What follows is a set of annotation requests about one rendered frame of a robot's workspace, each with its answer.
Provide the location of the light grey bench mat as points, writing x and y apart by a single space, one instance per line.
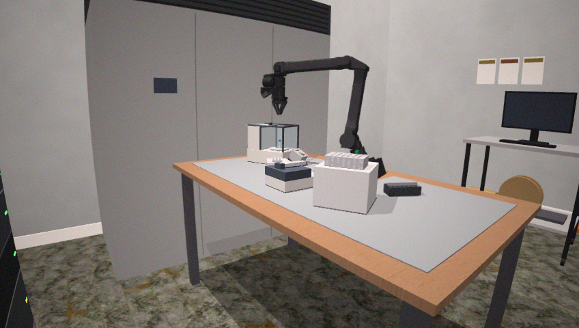
421 231

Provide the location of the white block with grey holes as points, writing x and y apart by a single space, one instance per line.
274 160

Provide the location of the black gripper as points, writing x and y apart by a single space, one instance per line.
278 99

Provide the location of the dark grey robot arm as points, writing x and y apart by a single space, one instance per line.
350 138

